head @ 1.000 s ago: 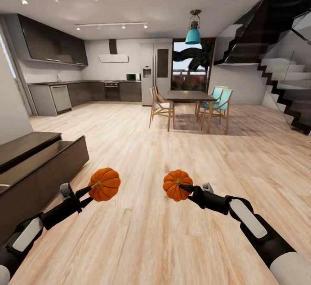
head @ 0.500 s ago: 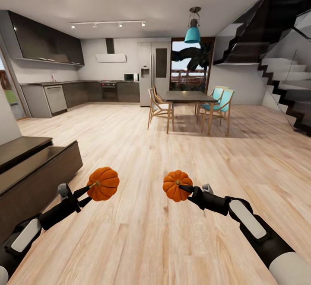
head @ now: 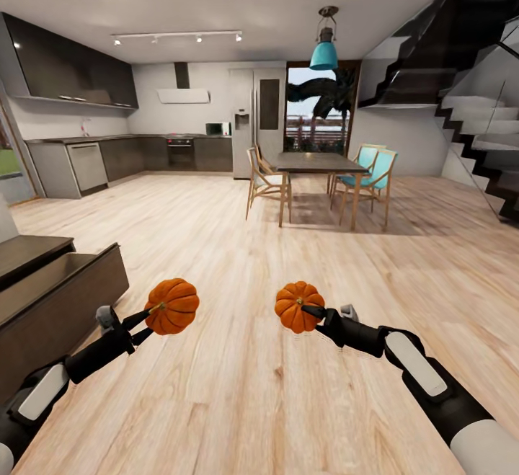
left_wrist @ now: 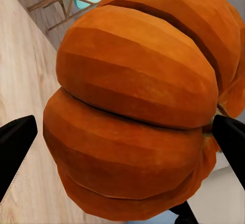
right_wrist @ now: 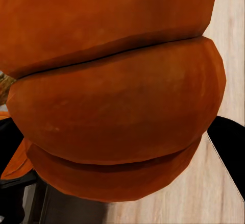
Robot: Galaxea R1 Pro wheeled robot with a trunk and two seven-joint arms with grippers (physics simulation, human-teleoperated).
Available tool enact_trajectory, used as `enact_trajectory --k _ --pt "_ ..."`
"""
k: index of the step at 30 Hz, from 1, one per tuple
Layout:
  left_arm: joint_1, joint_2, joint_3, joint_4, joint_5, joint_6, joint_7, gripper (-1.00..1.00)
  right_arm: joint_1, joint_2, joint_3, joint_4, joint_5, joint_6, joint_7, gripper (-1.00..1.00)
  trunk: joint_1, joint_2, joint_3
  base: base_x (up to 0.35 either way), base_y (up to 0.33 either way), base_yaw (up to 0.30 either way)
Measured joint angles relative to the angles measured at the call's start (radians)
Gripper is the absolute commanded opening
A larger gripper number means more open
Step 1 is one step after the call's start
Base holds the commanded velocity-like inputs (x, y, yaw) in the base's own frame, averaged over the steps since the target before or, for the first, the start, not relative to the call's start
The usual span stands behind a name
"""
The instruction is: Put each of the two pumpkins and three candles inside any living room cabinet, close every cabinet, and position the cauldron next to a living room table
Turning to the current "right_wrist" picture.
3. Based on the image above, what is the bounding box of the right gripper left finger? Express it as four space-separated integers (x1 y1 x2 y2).
0 118 24 176

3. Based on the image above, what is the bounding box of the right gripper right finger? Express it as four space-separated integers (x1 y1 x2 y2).
207 116 245 201

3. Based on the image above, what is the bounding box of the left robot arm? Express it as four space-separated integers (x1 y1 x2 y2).
0 168 39 224

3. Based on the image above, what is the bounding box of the pumpkin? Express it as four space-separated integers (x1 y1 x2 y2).
0 0 227 203
0 111 33 180

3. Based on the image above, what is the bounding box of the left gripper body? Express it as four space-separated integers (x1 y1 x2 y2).
0 169 39 208

